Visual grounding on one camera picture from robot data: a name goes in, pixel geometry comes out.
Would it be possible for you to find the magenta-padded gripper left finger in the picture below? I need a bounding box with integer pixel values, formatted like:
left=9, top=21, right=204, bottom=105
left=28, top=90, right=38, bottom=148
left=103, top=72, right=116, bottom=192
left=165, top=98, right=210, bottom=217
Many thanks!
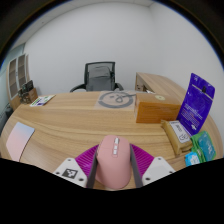
left=53, top=144, right=101, bottom=189

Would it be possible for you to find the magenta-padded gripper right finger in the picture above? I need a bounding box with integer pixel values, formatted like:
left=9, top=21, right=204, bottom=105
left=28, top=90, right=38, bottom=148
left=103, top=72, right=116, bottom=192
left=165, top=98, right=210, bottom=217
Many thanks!
left=129, top=143, right=176, bottom=187

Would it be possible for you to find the pink computer mouse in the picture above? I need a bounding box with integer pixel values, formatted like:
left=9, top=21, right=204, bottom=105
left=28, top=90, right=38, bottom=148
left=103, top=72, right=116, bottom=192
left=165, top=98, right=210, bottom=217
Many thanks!
left=95, top=134, right=133, bottom=190

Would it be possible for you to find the pink-blue gradient mouse pad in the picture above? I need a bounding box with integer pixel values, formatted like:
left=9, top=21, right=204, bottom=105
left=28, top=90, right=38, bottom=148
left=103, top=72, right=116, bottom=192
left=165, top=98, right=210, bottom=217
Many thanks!
left=5, top=121, right=36, bottom=163

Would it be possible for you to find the blue packet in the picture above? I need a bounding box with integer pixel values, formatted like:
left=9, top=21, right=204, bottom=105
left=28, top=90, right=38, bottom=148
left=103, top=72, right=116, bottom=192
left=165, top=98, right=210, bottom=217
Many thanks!
left=184, top=151, right=202, bottom=167

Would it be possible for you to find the beige packet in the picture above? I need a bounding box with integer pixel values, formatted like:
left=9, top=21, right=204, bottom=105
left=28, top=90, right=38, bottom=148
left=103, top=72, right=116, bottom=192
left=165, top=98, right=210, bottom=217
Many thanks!
left=160, top=119, right=194, bottom=156

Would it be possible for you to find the green packet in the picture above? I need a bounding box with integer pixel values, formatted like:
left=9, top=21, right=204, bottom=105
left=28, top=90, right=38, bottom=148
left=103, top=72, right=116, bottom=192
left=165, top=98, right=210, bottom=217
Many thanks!
left=190, top=130, right=217, bottom=163

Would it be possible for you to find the orange wooden box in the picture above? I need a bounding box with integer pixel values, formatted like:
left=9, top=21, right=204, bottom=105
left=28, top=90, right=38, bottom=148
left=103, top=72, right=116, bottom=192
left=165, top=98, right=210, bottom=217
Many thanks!
left=134, top=92, right=183, bottom=124

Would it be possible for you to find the purple pouch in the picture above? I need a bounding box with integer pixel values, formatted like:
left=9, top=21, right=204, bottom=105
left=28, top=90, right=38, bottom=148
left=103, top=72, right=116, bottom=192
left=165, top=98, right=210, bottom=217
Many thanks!
left=176, top=72, right=216, bottom=136

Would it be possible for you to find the white printed paper sheet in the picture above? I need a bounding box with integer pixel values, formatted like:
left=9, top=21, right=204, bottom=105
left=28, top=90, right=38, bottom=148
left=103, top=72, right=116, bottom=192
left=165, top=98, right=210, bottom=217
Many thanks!
left=29, top=94, right=57, bottom=108

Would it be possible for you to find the black sofa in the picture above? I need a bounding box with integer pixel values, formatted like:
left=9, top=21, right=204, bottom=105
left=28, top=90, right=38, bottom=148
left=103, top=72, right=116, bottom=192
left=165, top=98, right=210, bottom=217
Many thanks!
left=2, top=102, right=15, bottom=129

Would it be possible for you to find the brown cardboard box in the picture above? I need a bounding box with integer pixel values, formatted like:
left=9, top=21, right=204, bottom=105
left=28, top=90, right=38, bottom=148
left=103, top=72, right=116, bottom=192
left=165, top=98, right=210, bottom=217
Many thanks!
left=23, top=87, right=39, bottom=104

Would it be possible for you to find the black box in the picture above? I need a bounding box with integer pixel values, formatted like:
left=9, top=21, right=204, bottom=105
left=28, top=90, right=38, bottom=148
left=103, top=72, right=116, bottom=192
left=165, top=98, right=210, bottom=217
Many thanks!
left=20, top=79, right=34, bottom=94

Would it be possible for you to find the grey backpack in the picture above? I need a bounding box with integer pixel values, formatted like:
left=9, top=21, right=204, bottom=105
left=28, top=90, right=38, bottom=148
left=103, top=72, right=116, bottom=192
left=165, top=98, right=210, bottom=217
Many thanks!
left=87, top=65, right=113, bottom=92

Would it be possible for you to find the black mesh office chair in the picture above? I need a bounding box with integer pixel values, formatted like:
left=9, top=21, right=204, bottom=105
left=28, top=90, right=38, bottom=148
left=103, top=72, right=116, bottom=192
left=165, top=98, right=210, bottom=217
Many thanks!
left=69, top=61, right=125, bottom=93

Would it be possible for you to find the wooden shelf cabinet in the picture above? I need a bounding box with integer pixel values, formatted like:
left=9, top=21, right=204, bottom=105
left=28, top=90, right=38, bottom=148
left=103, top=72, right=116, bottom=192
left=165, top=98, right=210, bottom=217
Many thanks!
left=6, top=53, right=31, bottom=111

